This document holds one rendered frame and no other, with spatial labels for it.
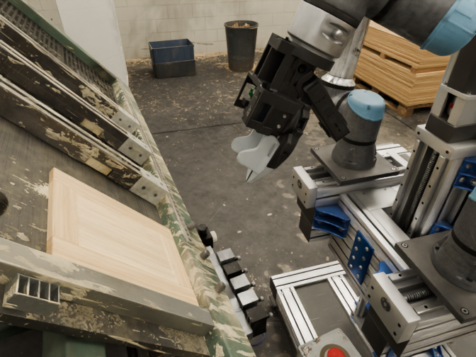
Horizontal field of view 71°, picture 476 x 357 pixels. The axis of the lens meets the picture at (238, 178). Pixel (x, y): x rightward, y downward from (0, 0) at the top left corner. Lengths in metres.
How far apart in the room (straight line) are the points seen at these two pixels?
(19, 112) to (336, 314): 1.51
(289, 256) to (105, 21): 3.53
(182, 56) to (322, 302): 4.10
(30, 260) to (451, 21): 0.66
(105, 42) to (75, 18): 0.40
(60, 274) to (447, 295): 0.78
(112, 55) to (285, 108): 4.34
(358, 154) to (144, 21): 5.21
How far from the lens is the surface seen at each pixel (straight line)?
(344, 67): 1.18
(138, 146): 1.43
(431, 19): 0.46
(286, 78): 0.45
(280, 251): 2.26
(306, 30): 0.43
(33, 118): 1.05
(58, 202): 0.83
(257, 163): 0.49
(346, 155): 1.17
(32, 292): 0.63
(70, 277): 0.65
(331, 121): 0.49
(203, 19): 6.15
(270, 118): 0.45
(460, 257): 0.90
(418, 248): 0.97
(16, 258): 0.62
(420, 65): 4.10
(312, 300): 1.80
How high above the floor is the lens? 1.67
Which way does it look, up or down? 36 degrees down
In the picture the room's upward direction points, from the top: straight up
